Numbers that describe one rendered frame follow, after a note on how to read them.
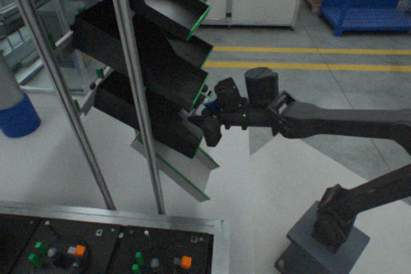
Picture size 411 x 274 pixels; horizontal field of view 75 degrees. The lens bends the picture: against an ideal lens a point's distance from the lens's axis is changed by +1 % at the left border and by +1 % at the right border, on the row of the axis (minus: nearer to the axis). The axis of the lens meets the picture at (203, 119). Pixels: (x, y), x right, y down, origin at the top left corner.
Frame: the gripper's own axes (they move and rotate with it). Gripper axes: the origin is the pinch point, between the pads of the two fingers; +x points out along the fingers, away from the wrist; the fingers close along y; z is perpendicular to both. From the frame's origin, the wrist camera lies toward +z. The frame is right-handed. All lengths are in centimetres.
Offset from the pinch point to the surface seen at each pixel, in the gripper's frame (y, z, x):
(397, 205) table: -30, -57, -49
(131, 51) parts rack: 11.8, 21.1, 4.2
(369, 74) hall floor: -298, -133, -62
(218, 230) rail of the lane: 8.2, -35.0, 0.7
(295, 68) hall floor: -277, -111, 19
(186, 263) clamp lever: 24.4, -24.6, 0.3
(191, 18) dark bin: -0.1, 22.7, -3.2
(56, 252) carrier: 33.0, -19.6, 31.2
